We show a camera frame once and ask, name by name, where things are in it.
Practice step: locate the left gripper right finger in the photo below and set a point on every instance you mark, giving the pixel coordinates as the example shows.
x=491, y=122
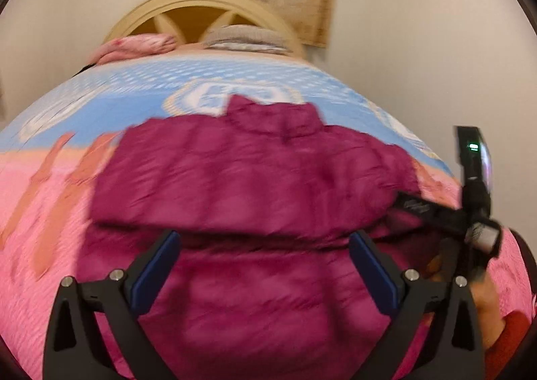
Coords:
x=453, y=346

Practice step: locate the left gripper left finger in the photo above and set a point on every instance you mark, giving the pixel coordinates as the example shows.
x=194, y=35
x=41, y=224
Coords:
x=75, y=347

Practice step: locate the magenta puffer jacket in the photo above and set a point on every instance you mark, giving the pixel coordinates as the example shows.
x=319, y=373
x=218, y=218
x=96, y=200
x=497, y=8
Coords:
x=264, y=197

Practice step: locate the person's right hand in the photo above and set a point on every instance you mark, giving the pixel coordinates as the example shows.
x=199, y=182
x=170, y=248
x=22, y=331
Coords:
x=487, y=302

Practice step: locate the pink and blue bedspread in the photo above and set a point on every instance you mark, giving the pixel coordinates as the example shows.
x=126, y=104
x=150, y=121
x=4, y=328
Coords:
x=53, y=152

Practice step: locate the folded pink floral blanket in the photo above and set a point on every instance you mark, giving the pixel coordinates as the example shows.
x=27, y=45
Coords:
x=131, y=47

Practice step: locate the striped grey pillow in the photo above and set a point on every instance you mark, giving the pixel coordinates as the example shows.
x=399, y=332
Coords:
x=247, y=39

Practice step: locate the cream wooden headboard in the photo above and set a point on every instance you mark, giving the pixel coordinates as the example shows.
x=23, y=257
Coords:
x=190, y=21

